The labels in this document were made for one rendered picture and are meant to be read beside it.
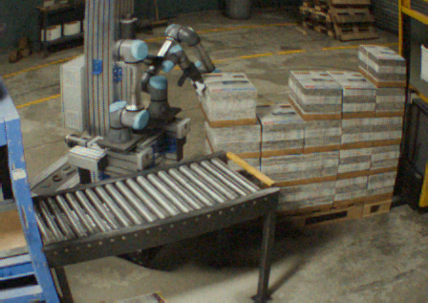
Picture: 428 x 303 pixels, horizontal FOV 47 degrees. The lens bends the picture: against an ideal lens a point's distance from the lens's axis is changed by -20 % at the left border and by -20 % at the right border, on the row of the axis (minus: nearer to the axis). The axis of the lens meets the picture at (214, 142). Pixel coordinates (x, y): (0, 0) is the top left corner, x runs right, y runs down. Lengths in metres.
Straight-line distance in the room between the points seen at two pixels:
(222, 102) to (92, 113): 0.86
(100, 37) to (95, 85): 0.34
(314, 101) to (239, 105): 0.51
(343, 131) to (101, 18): 1.80
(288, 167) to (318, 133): 0.31
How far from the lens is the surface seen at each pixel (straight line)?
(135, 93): 3.36
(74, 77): 3.79
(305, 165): 3.96
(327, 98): 3.83
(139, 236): 2.73
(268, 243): 3.20
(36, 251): 2.35
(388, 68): 3.98
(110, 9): 3.55
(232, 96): 3.62
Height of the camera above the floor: 2.25
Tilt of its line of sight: 24 degrees down
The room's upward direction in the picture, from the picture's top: straight up
